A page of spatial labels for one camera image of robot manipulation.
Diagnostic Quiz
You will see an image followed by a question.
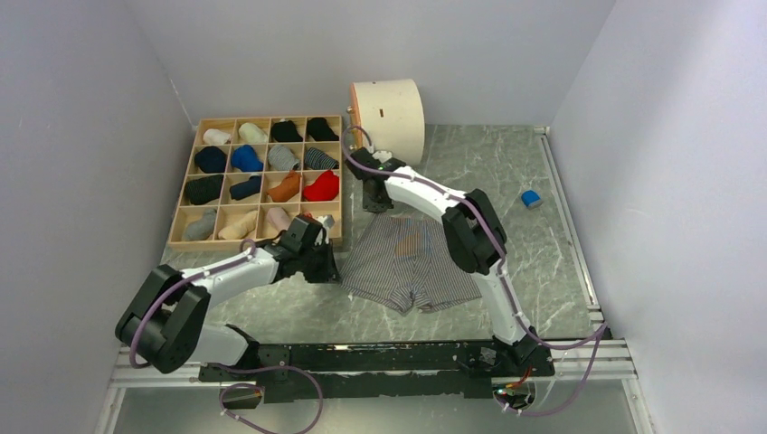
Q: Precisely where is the pink beige underwear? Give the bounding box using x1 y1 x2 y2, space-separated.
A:
266 207 293 232

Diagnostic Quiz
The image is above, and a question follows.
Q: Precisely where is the grey striped underwear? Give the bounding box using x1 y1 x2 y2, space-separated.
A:
340 215 481 315

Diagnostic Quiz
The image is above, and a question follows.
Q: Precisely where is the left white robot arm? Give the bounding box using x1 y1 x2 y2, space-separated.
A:
115 215 340 380

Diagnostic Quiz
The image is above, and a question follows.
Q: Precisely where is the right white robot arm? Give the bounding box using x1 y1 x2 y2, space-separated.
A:
343 148 538 375

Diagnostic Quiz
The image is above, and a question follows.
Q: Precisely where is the red rolled sock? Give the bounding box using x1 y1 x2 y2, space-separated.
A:
303 170 340 202

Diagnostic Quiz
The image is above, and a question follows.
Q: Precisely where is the orange rolled sock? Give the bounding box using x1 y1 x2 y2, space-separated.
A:
267 171 301 203

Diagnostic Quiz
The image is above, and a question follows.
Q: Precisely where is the striped dark rolled sock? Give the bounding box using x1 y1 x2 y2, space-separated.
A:
304 147 339 170

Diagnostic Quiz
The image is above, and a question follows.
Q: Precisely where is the dark navy rolled sock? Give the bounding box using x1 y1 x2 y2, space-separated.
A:
229 175 262 201

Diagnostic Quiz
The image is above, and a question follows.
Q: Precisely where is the cream cylindrical drum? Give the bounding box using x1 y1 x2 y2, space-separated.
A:
349 79 425 165

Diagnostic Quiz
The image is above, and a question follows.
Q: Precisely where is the wooden compartment tray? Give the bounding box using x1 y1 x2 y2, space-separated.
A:
167 116 344 251

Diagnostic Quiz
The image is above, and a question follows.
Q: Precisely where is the black rolled sock right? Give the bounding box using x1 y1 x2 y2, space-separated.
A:
306 118 339 142

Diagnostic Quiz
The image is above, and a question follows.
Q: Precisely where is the light grey rolled sock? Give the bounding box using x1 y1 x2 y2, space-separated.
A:
182 209 217 241

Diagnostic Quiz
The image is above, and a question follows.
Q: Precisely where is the blue rolled sock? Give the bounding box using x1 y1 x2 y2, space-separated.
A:
231 145 264 173

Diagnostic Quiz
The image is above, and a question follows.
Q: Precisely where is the black ribbed rolled sock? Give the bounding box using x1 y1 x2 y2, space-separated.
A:
183 174 224 205

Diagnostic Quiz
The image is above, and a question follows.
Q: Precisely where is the cream rolled sock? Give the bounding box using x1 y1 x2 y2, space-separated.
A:
238 122 269 145

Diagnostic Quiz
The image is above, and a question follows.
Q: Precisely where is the white rolled sock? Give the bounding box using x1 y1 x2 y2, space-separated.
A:
203 128 232 146

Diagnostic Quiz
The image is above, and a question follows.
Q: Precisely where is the blue small object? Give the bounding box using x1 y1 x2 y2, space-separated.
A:
520 190 543 209

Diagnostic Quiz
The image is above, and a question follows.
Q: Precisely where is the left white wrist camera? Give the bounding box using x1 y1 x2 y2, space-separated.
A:
317 214 336 231

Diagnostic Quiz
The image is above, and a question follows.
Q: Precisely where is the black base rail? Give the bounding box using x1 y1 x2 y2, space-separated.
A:
198 340 554 403

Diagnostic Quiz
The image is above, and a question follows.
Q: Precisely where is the aluminium frame rail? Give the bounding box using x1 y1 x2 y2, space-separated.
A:
95 344 654 434

